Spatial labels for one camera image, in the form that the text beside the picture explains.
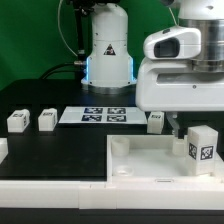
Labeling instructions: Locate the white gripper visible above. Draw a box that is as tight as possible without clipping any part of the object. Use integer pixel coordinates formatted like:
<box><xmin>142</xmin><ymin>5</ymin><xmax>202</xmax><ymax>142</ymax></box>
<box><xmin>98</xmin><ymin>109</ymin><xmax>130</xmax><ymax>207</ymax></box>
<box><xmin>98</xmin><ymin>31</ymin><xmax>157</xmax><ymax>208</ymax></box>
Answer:
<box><xmin>136</xmin><ymin>58</ymin><xmax>224</xmax><ymax>139</ymax></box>

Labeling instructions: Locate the white square tabletop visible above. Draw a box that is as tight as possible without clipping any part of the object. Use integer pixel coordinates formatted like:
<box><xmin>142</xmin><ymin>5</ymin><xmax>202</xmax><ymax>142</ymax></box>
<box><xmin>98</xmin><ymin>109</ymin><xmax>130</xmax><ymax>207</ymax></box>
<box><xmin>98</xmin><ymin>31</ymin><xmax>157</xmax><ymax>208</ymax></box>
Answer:
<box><xmin>107</xmin><ymin>135</ymin><xmax>224</xmax><ymax>182</ymax></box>

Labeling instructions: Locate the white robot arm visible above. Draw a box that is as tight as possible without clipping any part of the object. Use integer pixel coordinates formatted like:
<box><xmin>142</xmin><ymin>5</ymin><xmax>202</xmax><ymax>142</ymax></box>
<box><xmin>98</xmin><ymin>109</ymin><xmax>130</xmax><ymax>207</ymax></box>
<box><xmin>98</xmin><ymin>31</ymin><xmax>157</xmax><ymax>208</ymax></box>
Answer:
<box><xmin>82</xmin><ymin>0</ymin><xmax>224</xmax><ymax>128</ymax></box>

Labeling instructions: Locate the white AprilTag sheet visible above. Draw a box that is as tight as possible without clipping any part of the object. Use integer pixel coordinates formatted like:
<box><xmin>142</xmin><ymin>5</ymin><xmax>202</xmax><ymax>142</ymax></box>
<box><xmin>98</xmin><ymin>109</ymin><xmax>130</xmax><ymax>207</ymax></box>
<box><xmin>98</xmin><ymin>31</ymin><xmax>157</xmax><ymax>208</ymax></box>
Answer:
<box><xmin>59</xmin><ymin>106</ymin><xmax>146</xmax><ymax>124</ymax></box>

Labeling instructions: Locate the white U-shaped obstacle fence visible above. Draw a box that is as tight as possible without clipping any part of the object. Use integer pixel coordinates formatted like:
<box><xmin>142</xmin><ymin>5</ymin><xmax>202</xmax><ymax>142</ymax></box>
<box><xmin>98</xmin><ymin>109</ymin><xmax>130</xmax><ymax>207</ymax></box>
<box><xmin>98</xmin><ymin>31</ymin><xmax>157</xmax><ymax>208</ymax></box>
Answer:
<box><xmin>0</xmin><ymin>137</ymin><xmax>224</xmax><ymax>211</ymax></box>

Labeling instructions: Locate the black cable bundle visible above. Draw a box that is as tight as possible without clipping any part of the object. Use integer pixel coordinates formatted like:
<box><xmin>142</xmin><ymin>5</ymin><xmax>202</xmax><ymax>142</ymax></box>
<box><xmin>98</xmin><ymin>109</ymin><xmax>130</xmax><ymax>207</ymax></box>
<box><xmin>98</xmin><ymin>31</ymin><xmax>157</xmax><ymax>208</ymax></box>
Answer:
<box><xmin>39</xmin><ymin>62</ymin><xmax>88</xmax><ymax>80</ymax></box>

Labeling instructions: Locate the black camera pole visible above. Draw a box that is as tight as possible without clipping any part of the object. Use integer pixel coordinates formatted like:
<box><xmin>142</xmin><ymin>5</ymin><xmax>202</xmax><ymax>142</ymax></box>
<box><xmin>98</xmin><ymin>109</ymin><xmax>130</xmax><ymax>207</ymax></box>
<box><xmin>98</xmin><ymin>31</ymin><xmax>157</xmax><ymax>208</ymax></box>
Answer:
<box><xmin>66</xmin><ymin>0</ymin><xmax>95</xmax><ymax>61</ymax></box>

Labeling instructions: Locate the white thin cable left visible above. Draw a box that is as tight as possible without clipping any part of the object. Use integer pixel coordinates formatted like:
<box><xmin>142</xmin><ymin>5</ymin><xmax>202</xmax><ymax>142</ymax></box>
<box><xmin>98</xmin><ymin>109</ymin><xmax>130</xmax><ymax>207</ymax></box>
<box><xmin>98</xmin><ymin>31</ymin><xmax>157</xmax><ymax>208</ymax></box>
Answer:
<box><xmin>57</xmin><ymin>0</ymin><xmax>79</xmax><ymax>58</ymax></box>

